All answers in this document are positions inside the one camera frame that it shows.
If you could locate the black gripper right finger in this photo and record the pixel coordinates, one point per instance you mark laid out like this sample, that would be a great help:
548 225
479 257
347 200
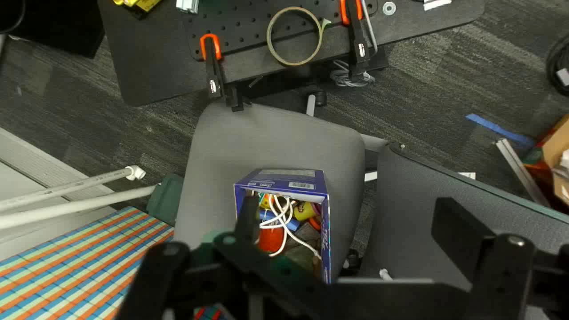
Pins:
504 273

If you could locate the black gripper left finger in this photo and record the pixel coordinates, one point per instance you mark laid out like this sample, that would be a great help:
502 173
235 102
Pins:
178 285

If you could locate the brown cardboard box with items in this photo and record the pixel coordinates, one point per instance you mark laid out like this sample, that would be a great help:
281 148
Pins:
557 153

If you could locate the blue cardboard toy box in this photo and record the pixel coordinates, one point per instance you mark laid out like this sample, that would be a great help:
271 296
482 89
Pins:
285 180

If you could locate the grey office chair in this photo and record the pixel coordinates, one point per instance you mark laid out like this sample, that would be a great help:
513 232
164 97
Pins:
267 143

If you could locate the black box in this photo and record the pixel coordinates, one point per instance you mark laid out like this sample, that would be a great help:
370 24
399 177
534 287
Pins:
54 24

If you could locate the white metal bar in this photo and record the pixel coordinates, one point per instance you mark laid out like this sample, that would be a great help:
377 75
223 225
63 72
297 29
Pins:
521 171

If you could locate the red toy piece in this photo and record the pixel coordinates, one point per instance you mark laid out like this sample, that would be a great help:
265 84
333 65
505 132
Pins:
271 241

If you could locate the striped colourful cloth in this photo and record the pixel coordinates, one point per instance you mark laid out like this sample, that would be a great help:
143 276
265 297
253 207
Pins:
72 273

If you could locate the dark grey flat panel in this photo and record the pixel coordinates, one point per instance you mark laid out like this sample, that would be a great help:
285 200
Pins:
415 201

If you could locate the blue tape strip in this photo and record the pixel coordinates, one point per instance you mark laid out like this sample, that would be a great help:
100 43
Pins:
498 130

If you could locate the yellow toy piece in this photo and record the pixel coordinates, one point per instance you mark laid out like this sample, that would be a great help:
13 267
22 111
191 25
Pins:
305 210

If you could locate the black perforated board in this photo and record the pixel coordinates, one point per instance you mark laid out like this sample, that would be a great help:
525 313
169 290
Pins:
166 65

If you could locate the tan tape roll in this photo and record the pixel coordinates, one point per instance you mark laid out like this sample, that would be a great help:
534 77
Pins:
269 36

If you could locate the yellow block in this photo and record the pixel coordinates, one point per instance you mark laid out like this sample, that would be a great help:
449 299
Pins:
137 2

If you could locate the silver washer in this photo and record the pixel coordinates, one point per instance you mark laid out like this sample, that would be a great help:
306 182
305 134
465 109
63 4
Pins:
388 8

